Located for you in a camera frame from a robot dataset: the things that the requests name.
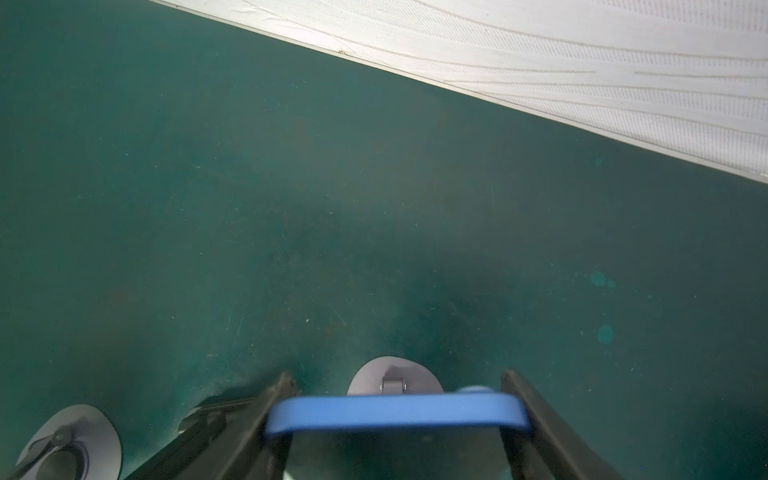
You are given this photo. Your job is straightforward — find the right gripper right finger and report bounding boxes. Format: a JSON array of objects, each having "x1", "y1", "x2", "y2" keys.
[{"x1": 500, "y1": 369, "x2": 622, "y2": 479}]

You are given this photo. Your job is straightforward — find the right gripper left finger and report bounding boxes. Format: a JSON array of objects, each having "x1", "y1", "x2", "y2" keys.
[{"x1": 128, "y1": 372, "x2": 299, "y2": 479}]

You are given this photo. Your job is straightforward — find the blue edged smartphone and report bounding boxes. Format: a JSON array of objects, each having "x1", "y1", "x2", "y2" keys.
[{"x1": 264, "y1": 388, "x2": 531, "y2": 437}]

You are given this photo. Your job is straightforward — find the black square phone stand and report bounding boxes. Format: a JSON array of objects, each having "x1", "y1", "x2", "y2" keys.
[{"x1": 177, "y1": 396, "x2": 255, "y2": 434}]

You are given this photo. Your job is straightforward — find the lilac phone stand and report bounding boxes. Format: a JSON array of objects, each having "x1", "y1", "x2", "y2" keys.
[{"x1": 347, "y1": 356, "x2": 444, "y2": 396}]

